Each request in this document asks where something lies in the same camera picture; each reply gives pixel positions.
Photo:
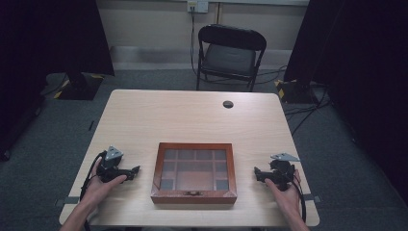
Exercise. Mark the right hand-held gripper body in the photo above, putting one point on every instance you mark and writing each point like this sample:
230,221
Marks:
282,170

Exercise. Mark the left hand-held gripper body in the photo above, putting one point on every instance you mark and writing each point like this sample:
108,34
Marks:
110,163

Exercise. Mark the wooden box with glass lid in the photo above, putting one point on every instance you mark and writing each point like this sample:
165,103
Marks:
193,193

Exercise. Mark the person's left hand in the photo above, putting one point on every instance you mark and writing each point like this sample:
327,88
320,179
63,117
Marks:
99,189

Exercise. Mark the person's right hand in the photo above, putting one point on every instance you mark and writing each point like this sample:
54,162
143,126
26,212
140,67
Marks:
287,197

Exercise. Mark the black stand base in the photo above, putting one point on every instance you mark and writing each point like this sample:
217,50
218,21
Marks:
80,86
296,91

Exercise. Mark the black folding chair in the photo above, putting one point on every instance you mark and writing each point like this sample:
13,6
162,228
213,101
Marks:
229,57

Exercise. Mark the dark curtain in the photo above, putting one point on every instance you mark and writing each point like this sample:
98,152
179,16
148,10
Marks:
38,48
362,64

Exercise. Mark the grey table bracket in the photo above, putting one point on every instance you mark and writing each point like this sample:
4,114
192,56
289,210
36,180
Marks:
312,198
65,201

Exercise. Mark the white wall socket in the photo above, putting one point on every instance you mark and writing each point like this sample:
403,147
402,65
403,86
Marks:
197,5

